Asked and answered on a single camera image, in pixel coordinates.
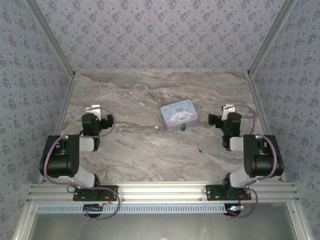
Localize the right arm red wire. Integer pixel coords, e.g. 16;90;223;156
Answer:
237;193;248;208

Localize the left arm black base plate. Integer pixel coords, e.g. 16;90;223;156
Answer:
72;184;119;202

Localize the grey metal sheet panel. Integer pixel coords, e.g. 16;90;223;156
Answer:
32;212;298;240

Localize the aluminium corner post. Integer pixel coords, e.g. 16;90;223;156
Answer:
24;0;77;77
246;0;299;77

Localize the wide aluminium frame rail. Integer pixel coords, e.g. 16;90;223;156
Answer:
26;181;300;203

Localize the aluminium lower frame beam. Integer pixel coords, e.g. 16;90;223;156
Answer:
286;201;313;240
11;201;39;240

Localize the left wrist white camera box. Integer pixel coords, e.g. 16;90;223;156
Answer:
85;104;102;120

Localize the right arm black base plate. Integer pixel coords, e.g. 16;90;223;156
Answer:
205;184;252;202

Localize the left arm red wire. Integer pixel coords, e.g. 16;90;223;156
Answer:
103;191;114;205

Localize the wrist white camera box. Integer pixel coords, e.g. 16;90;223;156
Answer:
221;104;236;121
85;104;102;120

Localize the light blue cartoon tin box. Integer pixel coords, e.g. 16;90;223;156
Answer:
159;98;200;133

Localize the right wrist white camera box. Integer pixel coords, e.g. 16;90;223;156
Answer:
221;104;236;121

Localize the arm red wire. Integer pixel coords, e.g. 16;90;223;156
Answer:
237;193;248;208
103;191;114;205

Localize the slotted white cable duct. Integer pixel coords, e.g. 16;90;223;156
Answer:
36;203;227;215

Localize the thin aluminium rail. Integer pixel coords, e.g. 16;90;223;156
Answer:
74;70;250;75

